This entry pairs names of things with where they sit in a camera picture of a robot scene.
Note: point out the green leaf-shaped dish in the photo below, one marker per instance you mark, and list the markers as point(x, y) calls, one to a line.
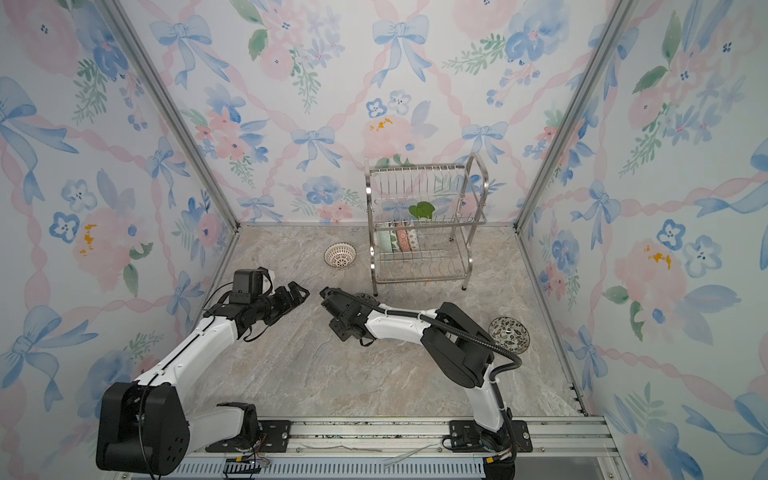
point(422, 210)

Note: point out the stainless steel dish rack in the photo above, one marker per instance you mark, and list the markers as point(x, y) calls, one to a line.
point(459, 192)

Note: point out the maroon patterned white bowl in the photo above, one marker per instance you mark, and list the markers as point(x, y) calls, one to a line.
point(340, 255)

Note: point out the dark floral bowl right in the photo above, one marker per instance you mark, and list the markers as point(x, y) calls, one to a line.
point(510, 333)

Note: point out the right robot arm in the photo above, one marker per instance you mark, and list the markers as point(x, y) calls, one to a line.
point(462, 350)

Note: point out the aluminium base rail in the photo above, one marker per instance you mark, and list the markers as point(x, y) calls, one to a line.
point(412, 448)

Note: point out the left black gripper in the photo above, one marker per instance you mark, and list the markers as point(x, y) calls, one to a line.
point(297, 297)

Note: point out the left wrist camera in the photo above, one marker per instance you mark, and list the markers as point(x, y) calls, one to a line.
point(265, 281)

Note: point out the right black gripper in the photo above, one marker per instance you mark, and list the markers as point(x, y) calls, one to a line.
point(337, 332)

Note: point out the green monstera leaf bowl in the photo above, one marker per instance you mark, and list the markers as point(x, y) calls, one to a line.
point(394, 242)

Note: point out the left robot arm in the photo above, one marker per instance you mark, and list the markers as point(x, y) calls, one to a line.
point(143, 425)

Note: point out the pale green grid bowl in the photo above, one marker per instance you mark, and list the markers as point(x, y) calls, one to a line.
point(385, 241)

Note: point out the green geometric pattern bowl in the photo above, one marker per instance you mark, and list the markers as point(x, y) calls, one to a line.
point(413, 240)

